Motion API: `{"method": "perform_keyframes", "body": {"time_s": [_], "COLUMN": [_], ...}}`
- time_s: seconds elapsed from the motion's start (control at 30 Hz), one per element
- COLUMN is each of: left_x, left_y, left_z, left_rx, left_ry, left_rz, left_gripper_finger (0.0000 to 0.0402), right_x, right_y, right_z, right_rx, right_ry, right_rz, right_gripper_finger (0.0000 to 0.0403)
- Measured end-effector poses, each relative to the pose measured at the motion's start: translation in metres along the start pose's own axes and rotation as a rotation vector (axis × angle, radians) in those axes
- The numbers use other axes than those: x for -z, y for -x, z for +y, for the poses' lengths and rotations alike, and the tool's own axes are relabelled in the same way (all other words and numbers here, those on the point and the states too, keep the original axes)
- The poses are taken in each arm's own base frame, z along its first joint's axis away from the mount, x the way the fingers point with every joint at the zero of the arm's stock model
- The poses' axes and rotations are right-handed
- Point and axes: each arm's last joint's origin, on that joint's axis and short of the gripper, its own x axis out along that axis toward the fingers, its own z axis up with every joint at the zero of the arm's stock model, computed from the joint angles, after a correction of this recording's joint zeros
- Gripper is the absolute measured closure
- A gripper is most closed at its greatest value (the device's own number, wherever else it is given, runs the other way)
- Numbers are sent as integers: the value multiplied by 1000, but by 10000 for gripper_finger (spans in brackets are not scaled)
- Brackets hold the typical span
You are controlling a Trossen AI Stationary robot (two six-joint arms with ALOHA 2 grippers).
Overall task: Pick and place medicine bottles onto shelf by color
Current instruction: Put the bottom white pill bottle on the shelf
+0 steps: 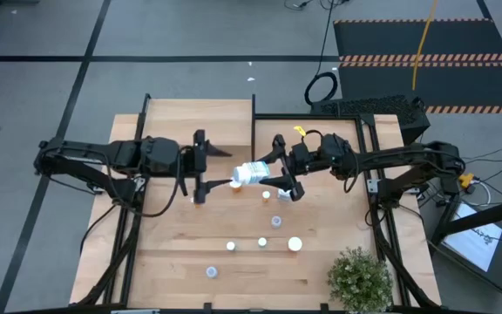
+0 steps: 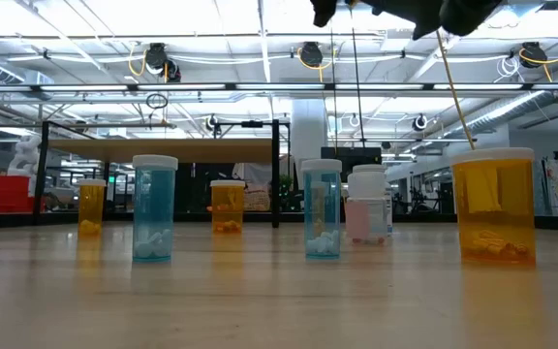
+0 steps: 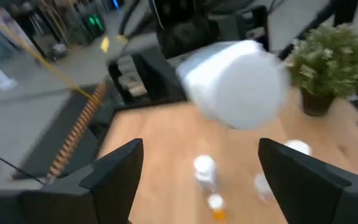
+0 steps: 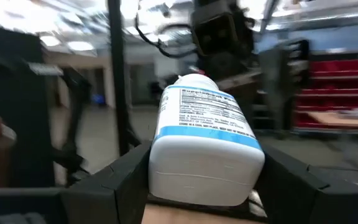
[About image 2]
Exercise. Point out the red plastic storage bin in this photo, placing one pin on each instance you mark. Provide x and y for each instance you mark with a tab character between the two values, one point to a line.
10	194

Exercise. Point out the large orange pill bottle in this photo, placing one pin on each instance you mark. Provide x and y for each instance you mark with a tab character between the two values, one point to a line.
494	208

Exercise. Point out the clear pink-tinted pill bottle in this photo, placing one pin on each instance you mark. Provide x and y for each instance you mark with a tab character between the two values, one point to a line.
366	213

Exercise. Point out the white building column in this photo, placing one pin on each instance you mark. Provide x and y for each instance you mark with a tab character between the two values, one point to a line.
308	131

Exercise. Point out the linear ceiling light strip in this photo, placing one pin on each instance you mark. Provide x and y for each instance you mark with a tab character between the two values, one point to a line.
279	86

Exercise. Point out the wooden shelf black frame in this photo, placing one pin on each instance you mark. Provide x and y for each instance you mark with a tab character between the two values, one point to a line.
163	150

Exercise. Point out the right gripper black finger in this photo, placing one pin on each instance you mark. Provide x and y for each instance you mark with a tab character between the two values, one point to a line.
410	17
325	10

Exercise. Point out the woven wicker bag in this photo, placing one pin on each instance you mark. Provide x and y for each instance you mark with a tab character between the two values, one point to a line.
256	199

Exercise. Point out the white medicine bottle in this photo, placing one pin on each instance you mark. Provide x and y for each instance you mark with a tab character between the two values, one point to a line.
368	168

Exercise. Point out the paint-splattered white sheet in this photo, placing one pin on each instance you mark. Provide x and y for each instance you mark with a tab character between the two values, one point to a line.
551	186

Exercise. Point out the medium orange pill bottle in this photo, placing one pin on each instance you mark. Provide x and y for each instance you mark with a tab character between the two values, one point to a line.
227	203

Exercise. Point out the blue pill bottle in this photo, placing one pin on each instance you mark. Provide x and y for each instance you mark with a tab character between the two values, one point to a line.
333	208
154	208

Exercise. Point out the white humanoid robot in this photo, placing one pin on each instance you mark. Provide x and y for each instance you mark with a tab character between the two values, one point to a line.
24	155

